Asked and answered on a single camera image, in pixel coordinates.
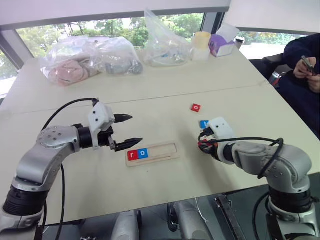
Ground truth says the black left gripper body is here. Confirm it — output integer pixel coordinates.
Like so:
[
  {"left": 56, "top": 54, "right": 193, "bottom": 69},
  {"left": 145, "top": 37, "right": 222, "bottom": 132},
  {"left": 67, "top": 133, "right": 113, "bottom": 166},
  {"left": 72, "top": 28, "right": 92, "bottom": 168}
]
[{"left": 96, "top": 122, "right": 119, "bottom": 153}]

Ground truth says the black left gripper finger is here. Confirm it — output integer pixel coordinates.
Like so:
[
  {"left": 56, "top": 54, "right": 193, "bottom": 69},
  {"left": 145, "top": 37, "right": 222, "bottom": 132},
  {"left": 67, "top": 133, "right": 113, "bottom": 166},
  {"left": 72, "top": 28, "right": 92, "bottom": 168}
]
[
  {"left": 114, "top": 137, "right": 144, "bottom": 153},
  {"left": 113, "top": 113, "right": 134, "bottom": 125}
]

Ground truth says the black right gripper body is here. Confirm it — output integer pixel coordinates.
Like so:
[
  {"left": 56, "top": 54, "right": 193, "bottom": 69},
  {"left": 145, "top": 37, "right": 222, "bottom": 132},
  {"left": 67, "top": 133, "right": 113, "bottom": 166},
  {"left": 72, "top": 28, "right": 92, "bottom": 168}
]
[{"left": 197, "top": 127, "right": 220, "bottom": 161}]

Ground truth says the dark phone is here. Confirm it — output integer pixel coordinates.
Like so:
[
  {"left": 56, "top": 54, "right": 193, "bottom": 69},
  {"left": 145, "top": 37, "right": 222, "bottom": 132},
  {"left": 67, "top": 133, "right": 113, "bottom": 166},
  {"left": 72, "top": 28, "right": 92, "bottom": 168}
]
[{"left": 300, "top": 55, "right": 317, "bottom": 75}]

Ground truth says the blue letter o block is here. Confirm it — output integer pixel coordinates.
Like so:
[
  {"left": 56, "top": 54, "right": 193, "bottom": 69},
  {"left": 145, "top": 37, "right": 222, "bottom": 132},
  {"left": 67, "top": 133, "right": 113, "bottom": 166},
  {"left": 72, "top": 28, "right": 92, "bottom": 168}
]
[{"left": 137, "top": 148, "right": 150, "bottom": 160}]

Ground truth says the wooden letter tray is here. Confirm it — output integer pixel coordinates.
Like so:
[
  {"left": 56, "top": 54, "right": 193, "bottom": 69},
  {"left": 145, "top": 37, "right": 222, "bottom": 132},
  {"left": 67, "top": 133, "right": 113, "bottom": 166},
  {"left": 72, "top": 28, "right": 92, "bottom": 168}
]
[{"left": 125, "top": 141, "right": 181, "bottom": 168}]

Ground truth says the grey rounded robot leg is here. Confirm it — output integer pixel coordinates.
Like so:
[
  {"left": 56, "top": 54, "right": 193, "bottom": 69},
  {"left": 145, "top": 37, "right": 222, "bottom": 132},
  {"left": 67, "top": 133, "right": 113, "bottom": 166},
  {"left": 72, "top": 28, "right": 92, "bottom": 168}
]
[
  {"left": 111, "top": 211, "right": 140, "bottom": 240},
  {"left": 173, "top": 201, "right": 211, "bottom": 240}
]

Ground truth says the person's right hand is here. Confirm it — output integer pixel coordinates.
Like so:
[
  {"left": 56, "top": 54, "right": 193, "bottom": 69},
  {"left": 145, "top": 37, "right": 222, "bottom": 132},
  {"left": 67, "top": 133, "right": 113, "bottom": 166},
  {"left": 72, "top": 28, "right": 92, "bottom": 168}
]
[{"left": 293, "top": 56, "right": 318, "bottom": 79}]

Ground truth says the person's left hand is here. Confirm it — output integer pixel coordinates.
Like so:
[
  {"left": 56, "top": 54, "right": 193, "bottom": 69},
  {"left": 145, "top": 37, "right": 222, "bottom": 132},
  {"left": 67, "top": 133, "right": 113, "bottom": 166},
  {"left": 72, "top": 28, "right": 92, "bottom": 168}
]
[{"left": 308, "top": 74, "right": 320, "bottom": 94}]

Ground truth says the plastic bag with grey items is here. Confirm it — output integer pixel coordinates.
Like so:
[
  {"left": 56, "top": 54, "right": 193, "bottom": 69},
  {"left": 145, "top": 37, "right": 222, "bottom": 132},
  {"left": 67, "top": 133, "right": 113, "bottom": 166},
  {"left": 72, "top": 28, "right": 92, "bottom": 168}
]
[{"left": 96, "top": 36, "right": 145, "bottom": 76}]

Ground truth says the black metal bar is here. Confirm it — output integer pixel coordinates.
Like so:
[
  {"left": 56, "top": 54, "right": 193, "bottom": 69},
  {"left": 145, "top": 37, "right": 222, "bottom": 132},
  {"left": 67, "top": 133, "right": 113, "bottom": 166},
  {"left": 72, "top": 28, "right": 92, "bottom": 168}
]
[{"left": 214, "top": 196, "right": 245, "bottom": 240}]

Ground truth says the plastic bag with pink cloth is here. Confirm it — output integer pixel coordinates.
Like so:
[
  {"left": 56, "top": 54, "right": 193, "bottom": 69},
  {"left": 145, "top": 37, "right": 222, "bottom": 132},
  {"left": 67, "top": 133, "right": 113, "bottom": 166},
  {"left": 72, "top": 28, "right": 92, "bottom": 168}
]
[{"left": 39, "top": 34, "right": 104, "bottom": 87}]

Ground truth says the white cylindrical container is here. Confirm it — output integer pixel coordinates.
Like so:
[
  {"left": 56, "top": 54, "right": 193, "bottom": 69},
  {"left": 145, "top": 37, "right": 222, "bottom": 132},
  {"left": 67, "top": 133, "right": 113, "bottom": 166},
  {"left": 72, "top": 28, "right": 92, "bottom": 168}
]
[{"left": 191, "top": 47, "right": 210, "bottom": 62}]

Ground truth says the purple tissue box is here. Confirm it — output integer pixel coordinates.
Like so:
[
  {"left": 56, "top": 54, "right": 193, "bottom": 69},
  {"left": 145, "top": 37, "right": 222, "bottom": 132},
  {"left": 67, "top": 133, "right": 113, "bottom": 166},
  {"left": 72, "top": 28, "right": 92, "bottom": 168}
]
[{"left": 208, "top": 23, "right": 241, "bottom": 58}]

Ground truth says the person in dark clothes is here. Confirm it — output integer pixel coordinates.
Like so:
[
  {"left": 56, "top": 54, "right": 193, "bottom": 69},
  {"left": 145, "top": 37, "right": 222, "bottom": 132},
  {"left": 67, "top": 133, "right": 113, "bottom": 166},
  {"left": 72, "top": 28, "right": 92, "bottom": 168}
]
[{"left": 276, "top": 33, "right": 320, "bottom": 141}]

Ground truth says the black chair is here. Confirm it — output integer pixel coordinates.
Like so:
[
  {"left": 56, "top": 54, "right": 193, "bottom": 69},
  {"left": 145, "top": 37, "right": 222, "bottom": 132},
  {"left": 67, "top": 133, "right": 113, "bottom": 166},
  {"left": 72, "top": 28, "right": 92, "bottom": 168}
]
[{"left": 261, "top": 53, "right": 294, "bottom": 89}]

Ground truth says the pale yellow cup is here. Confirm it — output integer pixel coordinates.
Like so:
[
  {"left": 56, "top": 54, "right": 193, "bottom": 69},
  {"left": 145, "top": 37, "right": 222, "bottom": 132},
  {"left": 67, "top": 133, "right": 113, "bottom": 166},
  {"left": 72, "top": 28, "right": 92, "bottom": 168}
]
[{"left": 194, "top": 31, "right": 212, "bottom": 51}]

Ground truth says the white cup with dark lid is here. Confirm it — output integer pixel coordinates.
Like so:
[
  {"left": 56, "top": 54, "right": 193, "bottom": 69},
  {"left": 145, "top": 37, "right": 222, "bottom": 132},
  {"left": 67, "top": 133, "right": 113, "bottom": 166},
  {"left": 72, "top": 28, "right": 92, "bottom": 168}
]
[{"left": 234, "top": 36, "right": 246, "bottom": 51}]

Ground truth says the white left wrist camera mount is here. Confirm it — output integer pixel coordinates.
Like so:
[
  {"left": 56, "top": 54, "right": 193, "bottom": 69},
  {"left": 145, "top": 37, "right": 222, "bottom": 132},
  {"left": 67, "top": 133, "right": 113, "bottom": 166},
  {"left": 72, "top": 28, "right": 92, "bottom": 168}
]
[{"left": 87, "top": 101, "right": 116, "bottom": 151}]

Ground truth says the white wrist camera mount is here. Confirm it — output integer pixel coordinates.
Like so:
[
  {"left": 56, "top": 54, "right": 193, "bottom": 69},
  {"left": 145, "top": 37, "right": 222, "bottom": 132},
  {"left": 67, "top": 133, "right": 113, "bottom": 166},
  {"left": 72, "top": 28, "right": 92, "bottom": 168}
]
[
  {"left": 207, "top": 116, "right": 237, "bottom": 163},
  {"left": 87, "top": 101, "right": 116, "bottom": 151}
]

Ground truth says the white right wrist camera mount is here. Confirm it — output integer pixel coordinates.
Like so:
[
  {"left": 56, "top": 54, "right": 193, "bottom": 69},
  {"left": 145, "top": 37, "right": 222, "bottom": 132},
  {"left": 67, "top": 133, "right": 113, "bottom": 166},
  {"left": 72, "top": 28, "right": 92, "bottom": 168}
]
[{"left": 207, "top": 116, "right": 237, "bottom": 163}]

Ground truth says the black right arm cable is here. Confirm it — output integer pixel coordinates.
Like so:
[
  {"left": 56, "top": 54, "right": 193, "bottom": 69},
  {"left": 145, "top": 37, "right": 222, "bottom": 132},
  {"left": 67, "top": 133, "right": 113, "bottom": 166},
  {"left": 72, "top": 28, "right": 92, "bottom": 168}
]
[{"left": 198, "top": 131, "right": 285, "bottom": 180}]

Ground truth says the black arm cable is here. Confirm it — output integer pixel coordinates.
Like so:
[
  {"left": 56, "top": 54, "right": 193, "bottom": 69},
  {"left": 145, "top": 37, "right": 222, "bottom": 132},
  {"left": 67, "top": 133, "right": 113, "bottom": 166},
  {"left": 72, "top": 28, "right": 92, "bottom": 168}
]
[
  {"left": 198, "top": 131, "right": 285, "bottom": 180},
  {"left": 37, "top": 97, "right": 100, "bottom": 240}
]

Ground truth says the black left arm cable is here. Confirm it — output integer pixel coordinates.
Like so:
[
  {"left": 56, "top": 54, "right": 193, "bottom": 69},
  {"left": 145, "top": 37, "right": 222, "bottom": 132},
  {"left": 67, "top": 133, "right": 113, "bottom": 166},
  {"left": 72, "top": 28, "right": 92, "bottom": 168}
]
[{"left": 37, "top": 97, "right": 100, "bottom": 240}]

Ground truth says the clear plastic bag with cables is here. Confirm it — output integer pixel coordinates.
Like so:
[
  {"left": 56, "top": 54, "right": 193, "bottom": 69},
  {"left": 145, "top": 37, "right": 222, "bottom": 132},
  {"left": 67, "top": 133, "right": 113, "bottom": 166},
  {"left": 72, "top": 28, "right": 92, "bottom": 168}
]
[{"left": 142, "top": 8, "right": 194, "bottom": 68}]

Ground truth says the dark window frame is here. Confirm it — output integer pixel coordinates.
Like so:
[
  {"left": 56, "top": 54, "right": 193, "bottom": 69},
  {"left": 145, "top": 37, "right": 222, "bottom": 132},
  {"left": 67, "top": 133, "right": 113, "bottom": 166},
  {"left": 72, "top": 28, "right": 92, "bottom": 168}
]
[{"left": 0, "top": 6, "right": 320, "bottom": 73}]

